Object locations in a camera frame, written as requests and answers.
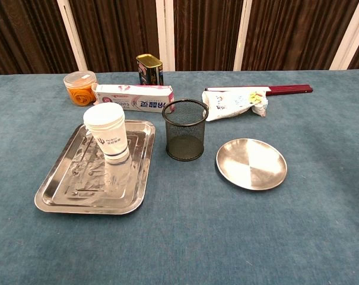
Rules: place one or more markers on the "dark red sleeved chopsticks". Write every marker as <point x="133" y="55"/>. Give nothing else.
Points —
<point x="286" y="89"/>

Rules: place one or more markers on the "white printed snack bag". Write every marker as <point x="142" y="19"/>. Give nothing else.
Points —
<point x="226" y="104"/>

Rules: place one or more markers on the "black gold tin can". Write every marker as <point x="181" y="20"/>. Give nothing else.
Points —
<point x="149" y="71"/>

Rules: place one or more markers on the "black cup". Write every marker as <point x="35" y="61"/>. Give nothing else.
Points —
<point x="185" y="139"/>

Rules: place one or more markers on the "dark brown pleated curtain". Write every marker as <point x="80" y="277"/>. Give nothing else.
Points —
<point x="120" y="29"/>

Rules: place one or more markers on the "white frame post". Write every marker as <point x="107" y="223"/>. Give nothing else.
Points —
<point x="349" y="35"/>
<point x="72" y="35"/>
<point x="242" y="35"/>
<point x="165" y="35"/>

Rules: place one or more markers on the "round steel plate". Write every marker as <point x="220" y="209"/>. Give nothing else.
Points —
<point x="250" y="163"/>

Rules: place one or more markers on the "rectangular steel tray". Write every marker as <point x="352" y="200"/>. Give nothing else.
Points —
<point x="78" y="184"/>

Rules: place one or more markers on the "clear jar orange contents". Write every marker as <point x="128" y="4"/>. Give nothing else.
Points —
<point x="78" y="89"/>

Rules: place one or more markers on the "blue felt table cover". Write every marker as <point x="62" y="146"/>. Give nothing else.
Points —
<point x="179" y="237"/>

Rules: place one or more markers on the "white pink toothpaste box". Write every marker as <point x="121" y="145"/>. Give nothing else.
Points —
<point x="137" y="101"/>

